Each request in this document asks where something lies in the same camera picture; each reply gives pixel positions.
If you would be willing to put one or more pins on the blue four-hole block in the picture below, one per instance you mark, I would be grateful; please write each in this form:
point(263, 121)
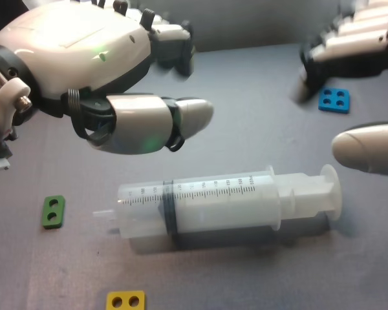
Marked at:
point(333, 106)

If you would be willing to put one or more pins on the green two-hole block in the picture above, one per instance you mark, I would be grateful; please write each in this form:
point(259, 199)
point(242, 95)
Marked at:
point(48, 210)

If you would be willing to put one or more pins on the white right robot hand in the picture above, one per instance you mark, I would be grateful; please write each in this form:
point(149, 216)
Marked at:
point(352, 42)

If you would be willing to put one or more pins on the large clear plastic syringe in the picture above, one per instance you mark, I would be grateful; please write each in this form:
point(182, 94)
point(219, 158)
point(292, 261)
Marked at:
point(213, 206)

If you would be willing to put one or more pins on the yellow two-hole block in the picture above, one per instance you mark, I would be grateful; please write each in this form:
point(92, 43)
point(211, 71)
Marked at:
point(126, 295)

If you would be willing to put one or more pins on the grey table cloth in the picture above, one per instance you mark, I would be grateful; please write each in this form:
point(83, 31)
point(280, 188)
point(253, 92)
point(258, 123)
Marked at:
point(245, 277)

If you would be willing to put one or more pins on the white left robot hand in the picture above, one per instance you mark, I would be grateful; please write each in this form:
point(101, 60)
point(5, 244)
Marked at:
point(77, 48)

